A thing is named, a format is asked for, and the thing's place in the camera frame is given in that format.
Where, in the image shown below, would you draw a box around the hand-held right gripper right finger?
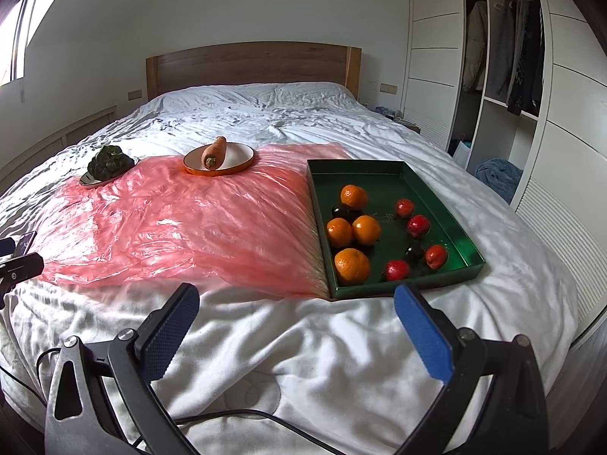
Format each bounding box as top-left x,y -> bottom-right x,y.
393,283 -> 551,455

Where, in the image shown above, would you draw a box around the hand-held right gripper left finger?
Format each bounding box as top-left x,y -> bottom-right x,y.
45,283 -> 201,455

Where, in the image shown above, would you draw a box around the green metal tray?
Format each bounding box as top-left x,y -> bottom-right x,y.
306,158 -> 487,300

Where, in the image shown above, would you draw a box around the phone in red case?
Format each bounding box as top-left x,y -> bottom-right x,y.
14,231 -> 38,257

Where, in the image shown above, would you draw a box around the pink plastic sheet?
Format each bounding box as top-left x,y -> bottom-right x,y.
35,143 -> 352,300

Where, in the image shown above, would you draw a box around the beige panelled window bench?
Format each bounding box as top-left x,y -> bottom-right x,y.
0,105 -> 117,174

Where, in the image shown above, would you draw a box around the green bok choy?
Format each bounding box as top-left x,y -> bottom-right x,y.
88,145 -> 135,179

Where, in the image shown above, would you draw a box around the blue cloth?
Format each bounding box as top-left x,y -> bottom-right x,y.
474,158 -> 525,206

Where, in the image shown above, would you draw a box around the white bag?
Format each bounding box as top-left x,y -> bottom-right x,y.
452,138 -> 474,169

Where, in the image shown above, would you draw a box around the carrot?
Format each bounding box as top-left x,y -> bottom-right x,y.
202,136 -> 227,170

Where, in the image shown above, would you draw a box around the orange-rimmed white plate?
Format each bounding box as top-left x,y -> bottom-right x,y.
183,143 -> 255,177

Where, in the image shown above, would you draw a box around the window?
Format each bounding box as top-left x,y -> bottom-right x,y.
0,0 -> 53,87

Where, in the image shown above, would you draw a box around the wooden headboard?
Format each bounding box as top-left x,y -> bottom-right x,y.
145,42 -> 362,102

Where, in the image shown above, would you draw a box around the dark hanging clothes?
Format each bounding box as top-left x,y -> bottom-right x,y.
506,0 -> 544,117

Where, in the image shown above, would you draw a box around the grey hanging garment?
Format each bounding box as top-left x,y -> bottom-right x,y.
488,0 -> 517,100

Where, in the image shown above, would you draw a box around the beige hanging jacket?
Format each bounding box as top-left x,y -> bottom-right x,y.
462,0 -> 488,93

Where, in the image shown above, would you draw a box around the white wardrobe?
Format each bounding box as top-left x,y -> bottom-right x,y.
401,0 -> 607,342

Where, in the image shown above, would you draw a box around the black cable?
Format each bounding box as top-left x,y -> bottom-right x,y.
133,409 -> 352,455
0,347 -> 62,394

